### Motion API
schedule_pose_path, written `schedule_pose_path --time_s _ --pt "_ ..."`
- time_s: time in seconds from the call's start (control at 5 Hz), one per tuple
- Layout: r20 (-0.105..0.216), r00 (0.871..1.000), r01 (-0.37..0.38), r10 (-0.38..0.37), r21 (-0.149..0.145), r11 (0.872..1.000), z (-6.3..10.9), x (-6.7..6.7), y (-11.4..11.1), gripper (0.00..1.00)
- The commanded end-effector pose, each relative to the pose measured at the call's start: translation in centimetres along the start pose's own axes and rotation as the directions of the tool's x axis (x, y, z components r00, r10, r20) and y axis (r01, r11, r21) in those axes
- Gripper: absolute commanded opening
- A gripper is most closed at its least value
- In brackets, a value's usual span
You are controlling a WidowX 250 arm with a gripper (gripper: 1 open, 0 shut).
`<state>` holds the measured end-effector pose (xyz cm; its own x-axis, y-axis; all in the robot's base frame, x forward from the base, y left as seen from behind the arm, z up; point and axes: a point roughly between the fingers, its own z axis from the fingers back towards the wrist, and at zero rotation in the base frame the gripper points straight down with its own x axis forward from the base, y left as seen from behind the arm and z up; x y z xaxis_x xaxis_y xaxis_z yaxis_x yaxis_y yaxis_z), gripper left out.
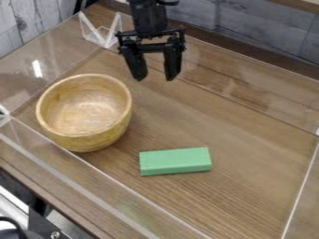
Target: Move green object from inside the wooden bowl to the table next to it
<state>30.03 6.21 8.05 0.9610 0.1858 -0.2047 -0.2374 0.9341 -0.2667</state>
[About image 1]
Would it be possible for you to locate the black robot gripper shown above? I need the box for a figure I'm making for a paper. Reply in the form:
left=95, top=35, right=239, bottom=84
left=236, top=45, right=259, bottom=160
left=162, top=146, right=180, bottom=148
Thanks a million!
left=116, top=0, right=186, bottom=81

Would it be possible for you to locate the round wooden bowl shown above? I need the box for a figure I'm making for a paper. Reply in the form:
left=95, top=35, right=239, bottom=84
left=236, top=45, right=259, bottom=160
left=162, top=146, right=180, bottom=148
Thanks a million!
left=35, top=74, right=132, bottom=152

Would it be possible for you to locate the green rectangular block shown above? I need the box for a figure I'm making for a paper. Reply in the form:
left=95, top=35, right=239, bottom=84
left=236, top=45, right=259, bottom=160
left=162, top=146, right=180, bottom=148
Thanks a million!
left=140, top=148, right=212, bottom=176

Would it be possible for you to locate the clear acrylic corner bracket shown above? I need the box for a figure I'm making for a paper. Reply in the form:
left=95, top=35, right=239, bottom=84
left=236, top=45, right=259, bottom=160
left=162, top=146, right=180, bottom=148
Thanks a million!
left=79, top=12, right=123, bottom=49

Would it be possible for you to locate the clear acrylic tray wall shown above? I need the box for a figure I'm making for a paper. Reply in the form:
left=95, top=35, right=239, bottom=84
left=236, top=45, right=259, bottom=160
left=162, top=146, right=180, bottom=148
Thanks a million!
left=0, top=18, right=319, bottom=239

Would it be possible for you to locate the black metal bracket with bolt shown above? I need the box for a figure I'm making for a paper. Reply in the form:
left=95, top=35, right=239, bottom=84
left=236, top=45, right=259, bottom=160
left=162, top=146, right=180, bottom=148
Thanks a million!
left=28, top=208, right=72, bottom=239

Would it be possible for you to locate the black cable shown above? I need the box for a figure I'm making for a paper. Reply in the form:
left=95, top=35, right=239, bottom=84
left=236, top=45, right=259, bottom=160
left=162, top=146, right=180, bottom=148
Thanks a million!
left=0, top=216, right=30, bottom=239

